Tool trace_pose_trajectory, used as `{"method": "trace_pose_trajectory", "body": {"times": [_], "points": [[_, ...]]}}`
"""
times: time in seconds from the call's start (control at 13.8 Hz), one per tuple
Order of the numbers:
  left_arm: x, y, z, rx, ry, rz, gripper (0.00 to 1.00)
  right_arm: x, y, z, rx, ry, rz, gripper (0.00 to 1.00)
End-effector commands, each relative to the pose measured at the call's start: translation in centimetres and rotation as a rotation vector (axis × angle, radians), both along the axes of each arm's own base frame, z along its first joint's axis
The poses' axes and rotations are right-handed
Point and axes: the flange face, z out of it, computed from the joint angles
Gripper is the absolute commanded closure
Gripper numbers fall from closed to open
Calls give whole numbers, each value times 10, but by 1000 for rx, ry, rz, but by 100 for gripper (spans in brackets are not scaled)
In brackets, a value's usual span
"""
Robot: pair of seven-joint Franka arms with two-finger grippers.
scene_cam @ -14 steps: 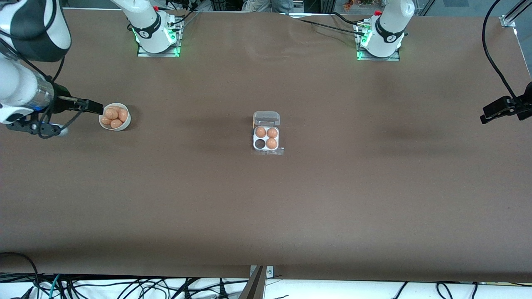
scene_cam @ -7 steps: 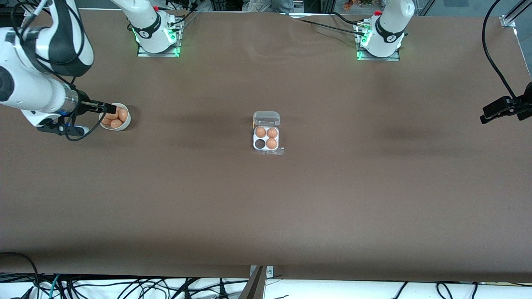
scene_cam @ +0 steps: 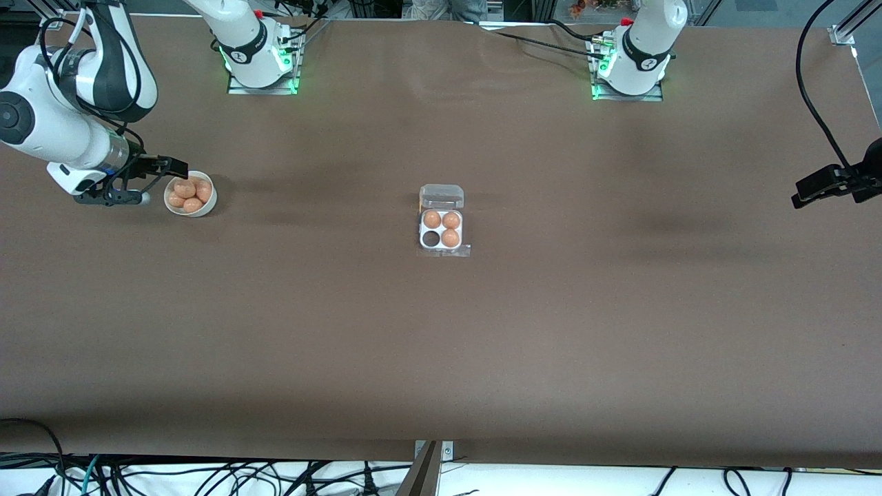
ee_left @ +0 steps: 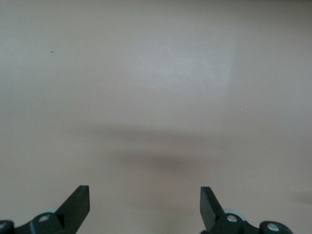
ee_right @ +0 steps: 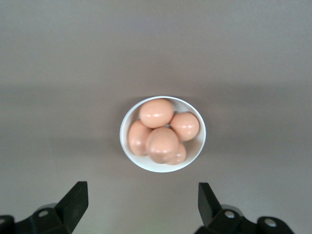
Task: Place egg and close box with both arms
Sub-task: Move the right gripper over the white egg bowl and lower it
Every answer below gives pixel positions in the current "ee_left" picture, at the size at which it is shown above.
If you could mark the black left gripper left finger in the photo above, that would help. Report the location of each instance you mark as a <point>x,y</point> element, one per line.
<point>73,214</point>

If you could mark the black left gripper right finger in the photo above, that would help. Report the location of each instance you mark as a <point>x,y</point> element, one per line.
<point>212,214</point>

